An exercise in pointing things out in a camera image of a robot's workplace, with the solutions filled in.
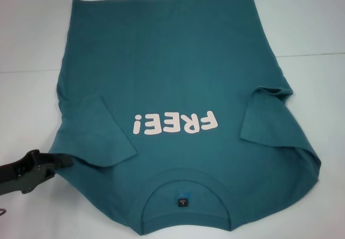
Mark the teal t-shirt with FREE print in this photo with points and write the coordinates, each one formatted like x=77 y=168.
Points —
x=172 y=61

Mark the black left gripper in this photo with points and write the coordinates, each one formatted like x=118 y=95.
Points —
x=19 y=174

